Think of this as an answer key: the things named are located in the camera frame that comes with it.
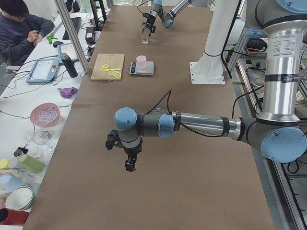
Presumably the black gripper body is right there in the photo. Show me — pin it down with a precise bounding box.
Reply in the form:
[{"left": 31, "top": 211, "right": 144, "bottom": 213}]
[
  {"left": 142, "top": 13, "right": 156, "bottom": 28},
  {"left": 105, "top": 129, "right": 142, "bottom": 157}
]

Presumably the glass sauce bottle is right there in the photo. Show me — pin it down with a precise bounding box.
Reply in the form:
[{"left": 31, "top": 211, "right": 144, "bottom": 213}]
[{"left": 141, "top": 28, "right": 150, "bottom": 45}]

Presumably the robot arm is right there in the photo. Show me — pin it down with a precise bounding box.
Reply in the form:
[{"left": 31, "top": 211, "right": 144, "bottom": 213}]
[
  {"left": 101, "top": 1, "right": 245, "bottom": 175},
  {"left": 125, "top": 0, "right": 194, "bottom": 172}
]

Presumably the silver electronic kitchen scale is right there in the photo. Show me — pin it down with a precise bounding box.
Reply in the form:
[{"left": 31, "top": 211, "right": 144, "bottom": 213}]
[{"left": 128, "top": 60, "right": 154, "bottom": 77}]

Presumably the glass cup clear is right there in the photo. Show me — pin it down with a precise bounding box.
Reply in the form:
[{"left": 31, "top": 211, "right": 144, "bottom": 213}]
[{"left": 30, "top": 130, "right": 52, "bottom": 145}]

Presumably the green cup lying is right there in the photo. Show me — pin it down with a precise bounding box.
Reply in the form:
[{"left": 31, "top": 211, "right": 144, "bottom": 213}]
[{"left": 18, "top": 154, "right": 45, "bottom": 174}]

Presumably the light blue cup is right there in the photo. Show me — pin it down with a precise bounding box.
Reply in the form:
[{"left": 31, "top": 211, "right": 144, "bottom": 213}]
[{"left": 0, "top": 174, "right": 22, "bottom": 192}]

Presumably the red cup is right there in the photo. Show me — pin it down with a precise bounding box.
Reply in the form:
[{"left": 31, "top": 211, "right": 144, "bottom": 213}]
[{"left": 0, "top": 208, "right": 30, "bottom": 226}]

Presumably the bamboo cutting board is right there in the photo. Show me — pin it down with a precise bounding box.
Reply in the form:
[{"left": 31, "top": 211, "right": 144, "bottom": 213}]
[{"left": 90, "top": 54, "right": 125, "bottom": 82}]

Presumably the yellow plastic knife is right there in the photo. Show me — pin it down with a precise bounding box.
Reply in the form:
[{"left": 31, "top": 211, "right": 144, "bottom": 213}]
[{"left": 100, "top": 68, "right": 121, "bottom": 71}]

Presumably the black power box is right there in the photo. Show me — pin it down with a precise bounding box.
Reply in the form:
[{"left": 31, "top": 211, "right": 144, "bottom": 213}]
[{"left": 85, "top": 27, "right": 95, "bottom": 45}]

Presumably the lemon slice front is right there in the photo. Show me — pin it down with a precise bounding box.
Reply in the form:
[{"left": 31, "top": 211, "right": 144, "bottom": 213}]
[{"left": 113, "top": 72, "right": 121, "bottom": 79}]

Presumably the purple cloth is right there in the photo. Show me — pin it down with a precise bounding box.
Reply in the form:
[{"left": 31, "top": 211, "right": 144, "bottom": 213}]
[{"left": 58, "top": 87, "right": 78, "bottom": 99}]

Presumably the black keyboard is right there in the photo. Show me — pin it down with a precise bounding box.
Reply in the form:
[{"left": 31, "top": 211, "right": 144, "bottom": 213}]
[{"left": 62, "top": 16, "right": 83, "bottom": 41}]

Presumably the pink bowl with pieces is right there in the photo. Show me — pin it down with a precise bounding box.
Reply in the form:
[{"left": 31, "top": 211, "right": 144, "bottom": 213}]
[{"left": 30, "top": 103, "right": 60, "bottom": 127}]

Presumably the blue teach pendant far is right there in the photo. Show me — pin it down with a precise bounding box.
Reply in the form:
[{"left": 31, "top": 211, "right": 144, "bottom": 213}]
[{"left": 57, "top": 43, "right": 79, "bottom": 65}]

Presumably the blue teach pendant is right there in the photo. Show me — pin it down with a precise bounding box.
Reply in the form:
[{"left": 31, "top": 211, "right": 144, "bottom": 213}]
[
  {"left": 26, "top": 59, "right": 59, "bottom": 84},
  {"left": 57, "top": 43, "right": 79, "bottom": 65}
]

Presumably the black thermos bottle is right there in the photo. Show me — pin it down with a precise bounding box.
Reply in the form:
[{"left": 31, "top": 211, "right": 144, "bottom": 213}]
[{"left": 61, "top": 53, "right": 78, "bottom": 78}]

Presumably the black computer mouse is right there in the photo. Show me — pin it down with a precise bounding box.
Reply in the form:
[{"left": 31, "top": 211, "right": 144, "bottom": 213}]
[{"left": 53, "top": 41, "right": 63, "bottom": 48}]

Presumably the green plastic toy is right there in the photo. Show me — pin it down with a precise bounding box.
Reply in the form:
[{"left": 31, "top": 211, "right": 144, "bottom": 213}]
[{"left": 47, "top": 34, "right": 58, "bottom": 44}]

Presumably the blue teach pendant near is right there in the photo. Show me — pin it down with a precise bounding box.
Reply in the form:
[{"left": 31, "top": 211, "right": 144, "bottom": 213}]
[{"left": 26, "top": 59, "right": 59, "bottom": 84}]

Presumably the white green bowl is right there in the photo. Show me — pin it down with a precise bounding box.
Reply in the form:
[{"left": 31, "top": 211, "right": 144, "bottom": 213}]
[{"left": 5, "top": 186, "right": 35, "bottom": 211}]

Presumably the person in dark sweater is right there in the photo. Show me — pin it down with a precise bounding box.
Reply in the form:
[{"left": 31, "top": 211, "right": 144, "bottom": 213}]
[{"left": 0, "top": 0, "right": 55, "bottom": 66}]

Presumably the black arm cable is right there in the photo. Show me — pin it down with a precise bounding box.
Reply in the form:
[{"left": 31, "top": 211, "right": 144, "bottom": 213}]
[{"left": 146, "top": 90, "right": 173, "bottom": 115}]

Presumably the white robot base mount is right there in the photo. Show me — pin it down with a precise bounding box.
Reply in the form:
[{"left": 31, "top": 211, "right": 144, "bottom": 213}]
[{"left": 190, "top": 0, "right": 240, "bottom": 85}]

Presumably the aluminium frame post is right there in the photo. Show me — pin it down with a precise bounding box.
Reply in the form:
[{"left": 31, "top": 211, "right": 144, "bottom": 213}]
[{"left": 54, "top": 0, "right": 90, "bottom": 73}]

